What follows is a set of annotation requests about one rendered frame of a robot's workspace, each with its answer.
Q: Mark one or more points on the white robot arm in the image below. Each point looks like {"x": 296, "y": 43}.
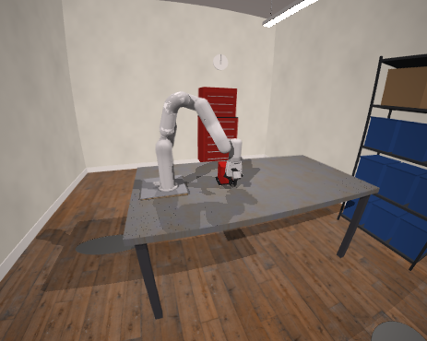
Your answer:
{"x": 167, "y": 126}

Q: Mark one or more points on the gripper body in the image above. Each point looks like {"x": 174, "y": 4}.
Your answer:
{"x": 232, "y": 165}

